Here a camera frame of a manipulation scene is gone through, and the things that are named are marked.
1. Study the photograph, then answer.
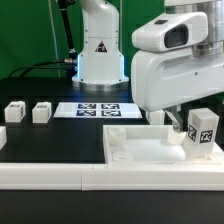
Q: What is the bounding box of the white U-shaped obstacle fence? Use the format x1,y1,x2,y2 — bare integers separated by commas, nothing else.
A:
0,126,224,192

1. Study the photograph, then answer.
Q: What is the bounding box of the white marker sheet with tags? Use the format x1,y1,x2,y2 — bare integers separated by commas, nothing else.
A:
54,102,142,119

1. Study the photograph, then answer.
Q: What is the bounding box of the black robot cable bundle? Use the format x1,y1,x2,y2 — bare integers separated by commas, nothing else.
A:
7,0,78,78

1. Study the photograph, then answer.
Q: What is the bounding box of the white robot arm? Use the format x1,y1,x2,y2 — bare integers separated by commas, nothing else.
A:
73,0,224,114

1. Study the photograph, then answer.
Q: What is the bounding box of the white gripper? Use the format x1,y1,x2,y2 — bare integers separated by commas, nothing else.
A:
131,12,224,131

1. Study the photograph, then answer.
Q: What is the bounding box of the white square table top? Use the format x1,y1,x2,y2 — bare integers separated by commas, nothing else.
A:
103,125,224,165

